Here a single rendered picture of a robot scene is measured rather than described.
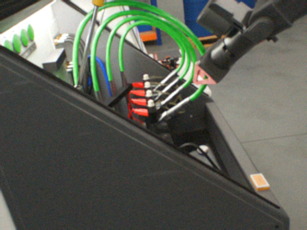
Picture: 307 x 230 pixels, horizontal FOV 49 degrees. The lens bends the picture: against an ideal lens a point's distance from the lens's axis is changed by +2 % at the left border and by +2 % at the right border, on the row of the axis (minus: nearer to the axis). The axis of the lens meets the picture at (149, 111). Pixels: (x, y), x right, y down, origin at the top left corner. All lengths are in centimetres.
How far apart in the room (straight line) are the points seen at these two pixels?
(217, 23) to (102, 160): 35
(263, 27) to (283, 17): 3
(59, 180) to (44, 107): 16
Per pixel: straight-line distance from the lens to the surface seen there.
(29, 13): 86
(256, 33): 64
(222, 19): 68
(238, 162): 99
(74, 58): 92
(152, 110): 97
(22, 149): 66
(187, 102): 84
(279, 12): 63
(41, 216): 75
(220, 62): 73
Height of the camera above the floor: 152
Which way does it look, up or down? 25 degrees down
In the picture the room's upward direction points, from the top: 9 degrees counter-clockwise
